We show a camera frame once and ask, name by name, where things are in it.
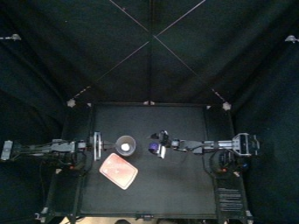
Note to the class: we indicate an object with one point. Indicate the toy onion half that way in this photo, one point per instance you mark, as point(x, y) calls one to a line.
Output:
point(124, 146)

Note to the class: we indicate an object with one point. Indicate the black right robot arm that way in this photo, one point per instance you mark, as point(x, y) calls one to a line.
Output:
point(218, 144)

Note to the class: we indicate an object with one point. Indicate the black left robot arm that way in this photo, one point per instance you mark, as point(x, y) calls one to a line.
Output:
point(39, 148)

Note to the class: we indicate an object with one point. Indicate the grey speckled bowl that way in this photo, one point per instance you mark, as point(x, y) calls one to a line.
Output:
point(131, 141)

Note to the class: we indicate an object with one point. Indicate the purple toy grapes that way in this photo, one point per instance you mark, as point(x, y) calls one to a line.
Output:
point(154, 146)

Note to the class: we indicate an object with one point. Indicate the red square plate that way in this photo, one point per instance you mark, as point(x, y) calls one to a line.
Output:
point(118, 171)

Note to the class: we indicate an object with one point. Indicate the white printed label sticker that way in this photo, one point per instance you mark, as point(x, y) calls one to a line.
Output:
point(230, 199)

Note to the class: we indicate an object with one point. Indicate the black cloth curtain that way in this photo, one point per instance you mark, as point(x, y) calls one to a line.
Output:
point(39, 73)

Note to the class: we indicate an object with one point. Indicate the silver pole base bracket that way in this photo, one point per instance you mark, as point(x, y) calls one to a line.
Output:
point(148, 102)

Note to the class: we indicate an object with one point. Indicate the silver frame corner bracket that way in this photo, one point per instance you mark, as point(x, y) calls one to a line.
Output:
point(291, 38)
point(71, 102)
point(15, 37)
point(42, 215)
point(226, 106)
point(144, 216)

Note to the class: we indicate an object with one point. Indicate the grey vertical frame pole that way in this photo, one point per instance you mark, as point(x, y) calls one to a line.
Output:
point(151, 67)

